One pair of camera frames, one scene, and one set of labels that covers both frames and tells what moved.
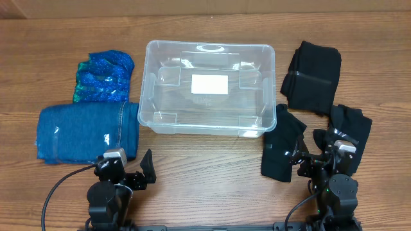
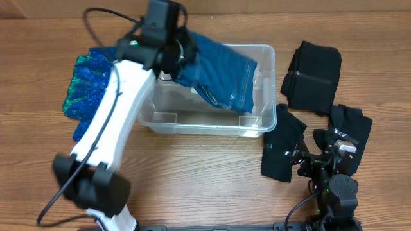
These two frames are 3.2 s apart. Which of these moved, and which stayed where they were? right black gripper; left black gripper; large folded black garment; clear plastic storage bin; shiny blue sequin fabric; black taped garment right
Moved: shiny blue sequin fabric; left black gripper
Stayed: black taped garment right; large folded black garment; clear plastic storage bin; right black gripper
